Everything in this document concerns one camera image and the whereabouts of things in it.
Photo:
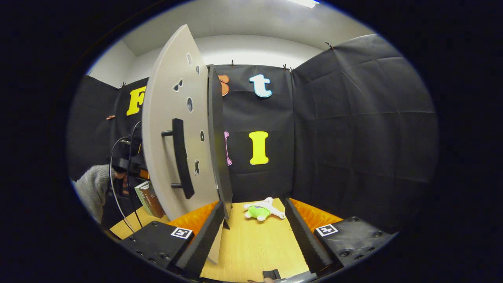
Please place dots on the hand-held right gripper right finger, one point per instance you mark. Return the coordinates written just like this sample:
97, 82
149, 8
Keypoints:
300, 236

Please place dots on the black backdrop cloth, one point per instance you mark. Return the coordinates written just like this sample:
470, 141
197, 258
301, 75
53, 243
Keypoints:
353, 137

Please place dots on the long ceiling light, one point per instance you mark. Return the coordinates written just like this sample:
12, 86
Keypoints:
304, 2

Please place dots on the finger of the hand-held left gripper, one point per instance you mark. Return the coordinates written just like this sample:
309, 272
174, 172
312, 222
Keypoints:
144, 174

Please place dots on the beige cabinet door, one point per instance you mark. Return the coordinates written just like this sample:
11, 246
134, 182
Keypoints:
165, 118

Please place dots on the green and white plush toy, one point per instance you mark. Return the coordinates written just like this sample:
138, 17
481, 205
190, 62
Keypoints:
259, 211

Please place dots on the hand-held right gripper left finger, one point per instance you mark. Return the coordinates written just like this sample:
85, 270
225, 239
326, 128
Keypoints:
206, 236

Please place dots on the brown book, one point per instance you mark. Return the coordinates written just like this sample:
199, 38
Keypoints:
154, 202

